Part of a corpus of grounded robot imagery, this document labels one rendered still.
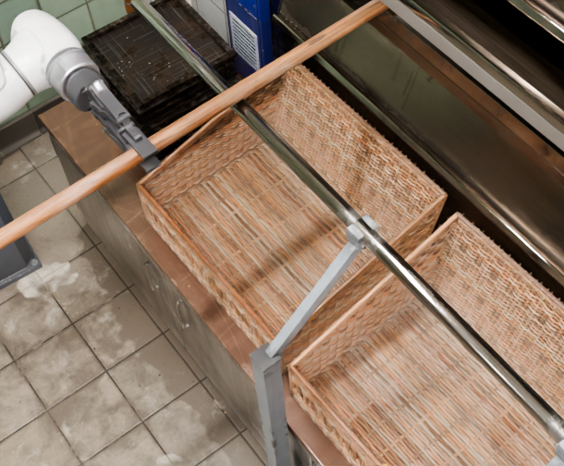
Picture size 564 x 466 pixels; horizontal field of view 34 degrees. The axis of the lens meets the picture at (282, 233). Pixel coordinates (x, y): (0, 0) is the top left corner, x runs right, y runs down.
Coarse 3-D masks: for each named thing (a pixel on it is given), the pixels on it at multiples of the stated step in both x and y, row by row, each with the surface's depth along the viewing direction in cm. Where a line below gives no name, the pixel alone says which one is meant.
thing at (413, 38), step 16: (368, 0) 184; (384, 16) 182; (400, 32) 180; (416, 32) 177; (416, 48) 178; (432, 48) 174; (432, 64) 177; (448, 64) 172; (464, 80) 171; (480, 96) 169; (496, 96) 167; (496, 112) 168; (512, 112) 165; (512, 128) 166; (528, 128) 163; (528, 144) 165; (544, 144) 161; (560, 160) 160
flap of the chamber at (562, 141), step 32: (384, 0) 151; (448, 0) 149; (480, 0) 150; (480, 32) 145; (512, 32) 145; (544, 32) 146; (512, 64) 140; (544, 64) 141; (512, 96) 136; (544, 128) 134
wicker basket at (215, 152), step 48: (288, 96) 226; (336, 96) 212; (192, 144) 218; (240, 144) 232; (336, 144) 218; (384, 144) 205; (144, 192) 214; (192, 192) 231; (240, 192) 231; (288, 192) 230; (384, 192) 211; (432, 192) 198; (192, 240) 208; (240, 240) 222; (288, 240) 222; (336, 240) 221; (240, 288) 215; (288, 288) 214; (336, 288) 214
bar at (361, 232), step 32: (160, 32) 181; (192, 64) 176; (256, 128) 167; (288, 160) 162; (320, 192) 158; (352, 224) 154; (352, 256) 157; (384, 256) 150; (320, 288) 159; (416, 288) 147; (288, 320) 163; (448, 320) 143; (256, 352) 166; (480, 352) 140; (256, 384) 175; (512, 384) 137; (544, 416) 134; (288, 448) 204
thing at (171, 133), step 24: (336, 24) 175; (360, 24) 176; (312, 48) 172; (264, 72) 169; (216, 96) 166; (240, 96) 167; (192, 120) 164; (168, 144) 163; (120, 168) 159; (72, 192) 156; (24, 216) 154; (48, 216) 155; (0, 240) 152
